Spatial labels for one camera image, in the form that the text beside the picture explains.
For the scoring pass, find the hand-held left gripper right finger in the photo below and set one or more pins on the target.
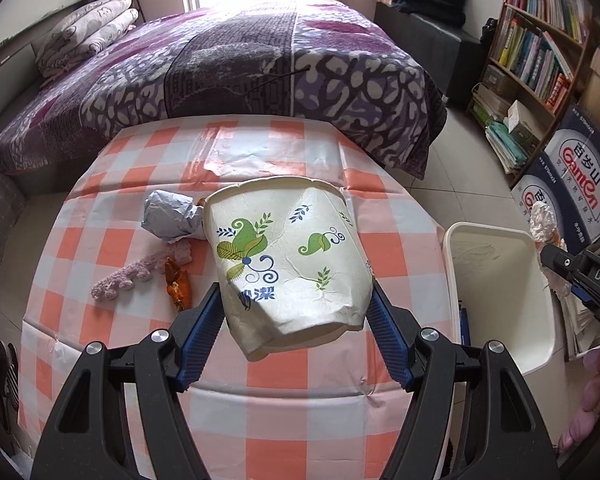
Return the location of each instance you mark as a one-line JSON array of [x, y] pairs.
[[387, 340]]

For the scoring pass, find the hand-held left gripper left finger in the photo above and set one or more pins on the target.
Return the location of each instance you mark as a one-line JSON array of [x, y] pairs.
[[200, 345]]

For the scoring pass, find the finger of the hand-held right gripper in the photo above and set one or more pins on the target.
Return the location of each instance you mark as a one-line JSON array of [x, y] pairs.
[[580, 294], [555, 260]]

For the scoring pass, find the white tissue wad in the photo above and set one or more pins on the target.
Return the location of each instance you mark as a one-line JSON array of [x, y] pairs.
[[545, 220]]

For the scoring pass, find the white plastic trash bin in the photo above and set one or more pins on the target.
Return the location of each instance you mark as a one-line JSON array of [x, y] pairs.
[[500, 285]]

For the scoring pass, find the blue white small carton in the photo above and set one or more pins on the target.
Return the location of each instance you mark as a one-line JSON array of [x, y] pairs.
[[463, 325]]

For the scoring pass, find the leaf print paper cup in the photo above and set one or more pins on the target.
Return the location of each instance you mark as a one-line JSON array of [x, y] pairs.
[[280, 260]]

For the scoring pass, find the orange candy wrapper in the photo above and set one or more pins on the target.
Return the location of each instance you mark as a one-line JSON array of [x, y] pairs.
[[177, 287]]

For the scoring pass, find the blue white water carton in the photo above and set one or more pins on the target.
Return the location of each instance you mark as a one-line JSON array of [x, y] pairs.
[[585, 175], [532, 195]]

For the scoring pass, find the pink fluffy strip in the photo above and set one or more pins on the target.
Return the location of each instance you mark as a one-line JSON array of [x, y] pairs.
[[130, 277]]

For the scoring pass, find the orange white checkered tablecloth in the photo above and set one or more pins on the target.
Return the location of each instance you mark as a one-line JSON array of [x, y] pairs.
[[290, 410]]

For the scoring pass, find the grey crumpled paper ball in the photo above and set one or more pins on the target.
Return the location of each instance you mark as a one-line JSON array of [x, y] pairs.
[[167, 217]]

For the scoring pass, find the stack of flat books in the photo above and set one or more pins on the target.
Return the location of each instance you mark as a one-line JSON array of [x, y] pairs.
[[500, 137]]

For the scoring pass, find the white tissue box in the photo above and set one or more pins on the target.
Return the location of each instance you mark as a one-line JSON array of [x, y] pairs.
[[522, 125]]

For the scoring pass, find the small grey box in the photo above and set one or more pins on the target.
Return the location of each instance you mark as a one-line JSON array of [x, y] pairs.
[[497, 80]]

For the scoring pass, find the row of colourful tall books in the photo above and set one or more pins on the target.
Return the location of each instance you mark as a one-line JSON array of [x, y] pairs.
[[530, 60]]

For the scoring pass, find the black ribbed object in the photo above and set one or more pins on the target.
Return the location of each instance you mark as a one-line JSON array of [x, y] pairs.
[[0, 375]]

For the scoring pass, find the wooden bookshelf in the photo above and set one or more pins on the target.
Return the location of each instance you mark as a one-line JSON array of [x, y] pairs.
[[545, 45]]

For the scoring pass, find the black bag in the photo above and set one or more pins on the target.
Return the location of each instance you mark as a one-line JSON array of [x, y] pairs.
[[487, 35]]

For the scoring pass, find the black storage bench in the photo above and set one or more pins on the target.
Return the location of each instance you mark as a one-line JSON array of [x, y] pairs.
[[430, 45]]

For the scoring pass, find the purple patterned bed blanket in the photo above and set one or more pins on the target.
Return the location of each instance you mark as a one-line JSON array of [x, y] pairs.
[[230, 70]]

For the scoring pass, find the navy folded clothes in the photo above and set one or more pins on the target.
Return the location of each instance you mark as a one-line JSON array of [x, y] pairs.
[[430, 7]]

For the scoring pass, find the white patterned folded pillow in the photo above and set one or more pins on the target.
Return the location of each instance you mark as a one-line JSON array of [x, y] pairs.
[[80, 45], [90, 20]]

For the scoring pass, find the dark wooden bed headboard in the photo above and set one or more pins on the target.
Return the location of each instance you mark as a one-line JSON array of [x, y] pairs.
[[10, 60]]

